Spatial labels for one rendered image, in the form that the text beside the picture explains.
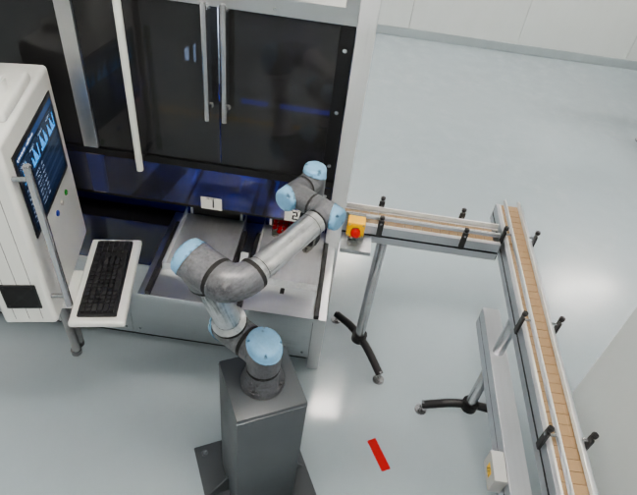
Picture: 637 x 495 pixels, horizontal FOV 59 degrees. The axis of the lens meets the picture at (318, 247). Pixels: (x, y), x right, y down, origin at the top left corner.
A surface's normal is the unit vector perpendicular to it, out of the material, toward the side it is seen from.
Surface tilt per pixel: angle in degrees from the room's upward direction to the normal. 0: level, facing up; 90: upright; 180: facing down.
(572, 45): 90
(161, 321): 90
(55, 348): 0
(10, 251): 90
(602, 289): 0
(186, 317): 90
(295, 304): 0
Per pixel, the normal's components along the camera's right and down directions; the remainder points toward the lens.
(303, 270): 0.10, -0.73
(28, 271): 0.08, 0.69
